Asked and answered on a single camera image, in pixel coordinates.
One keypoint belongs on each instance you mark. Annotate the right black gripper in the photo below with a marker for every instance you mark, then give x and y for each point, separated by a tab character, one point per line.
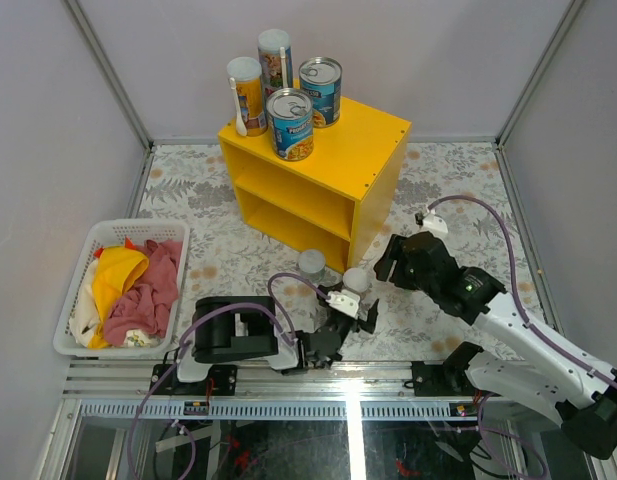
393	252

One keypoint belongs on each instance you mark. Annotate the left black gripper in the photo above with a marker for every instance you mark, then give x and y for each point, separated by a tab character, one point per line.
363	324

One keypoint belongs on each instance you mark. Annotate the small yellow can white lid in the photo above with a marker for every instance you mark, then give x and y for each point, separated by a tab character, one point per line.
356	280

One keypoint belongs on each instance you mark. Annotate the blue can silver pull-tab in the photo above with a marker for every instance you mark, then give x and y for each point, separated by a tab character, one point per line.
320	77

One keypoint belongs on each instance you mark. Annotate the tall can with white spoon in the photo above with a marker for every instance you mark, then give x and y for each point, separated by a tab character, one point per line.
275	57

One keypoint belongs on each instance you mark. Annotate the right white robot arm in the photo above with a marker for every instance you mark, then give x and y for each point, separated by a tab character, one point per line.
559	380

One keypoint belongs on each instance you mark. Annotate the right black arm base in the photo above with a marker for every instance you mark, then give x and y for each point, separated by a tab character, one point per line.
448	378

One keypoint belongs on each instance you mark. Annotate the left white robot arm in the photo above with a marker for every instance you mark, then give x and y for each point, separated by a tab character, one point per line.
244	331

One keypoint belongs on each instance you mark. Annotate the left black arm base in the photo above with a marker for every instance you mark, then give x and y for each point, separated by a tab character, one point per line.
182	375

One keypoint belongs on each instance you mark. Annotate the short grey can clear lid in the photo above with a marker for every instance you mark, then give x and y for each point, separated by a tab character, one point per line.
312	264

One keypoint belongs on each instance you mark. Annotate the yellow wooden shelf cabinet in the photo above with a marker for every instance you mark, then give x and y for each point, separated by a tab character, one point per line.
337	199

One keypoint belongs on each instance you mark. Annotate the pink cloth in basket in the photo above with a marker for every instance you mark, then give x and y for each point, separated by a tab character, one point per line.
140	317

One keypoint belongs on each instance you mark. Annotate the yellow cloth in basket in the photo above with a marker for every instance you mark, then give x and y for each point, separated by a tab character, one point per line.
119	267

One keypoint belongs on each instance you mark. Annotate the white plastic laundry basket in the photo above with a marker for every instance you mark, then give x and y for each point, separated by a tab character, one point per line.
112	233

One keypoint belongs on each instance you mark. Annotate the white cloth in basket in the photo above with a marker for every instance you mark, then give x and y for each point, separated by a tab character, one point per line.
85	321

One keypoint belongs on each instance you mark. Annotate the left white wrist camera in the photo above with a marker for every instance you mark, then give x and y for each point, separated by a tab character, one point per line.
345	301

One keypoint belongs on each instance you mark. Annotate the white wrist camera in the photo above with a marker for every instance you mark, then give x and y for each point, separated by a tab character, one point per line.
430	222
345	301

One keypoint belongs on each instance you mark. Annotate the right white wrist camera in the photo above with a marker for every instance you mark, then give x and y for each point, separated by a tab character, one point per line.
430	222

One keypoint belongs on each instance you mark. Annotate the aluminium front rail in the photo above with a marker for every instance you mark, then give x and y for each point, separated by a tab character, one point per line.
380	390

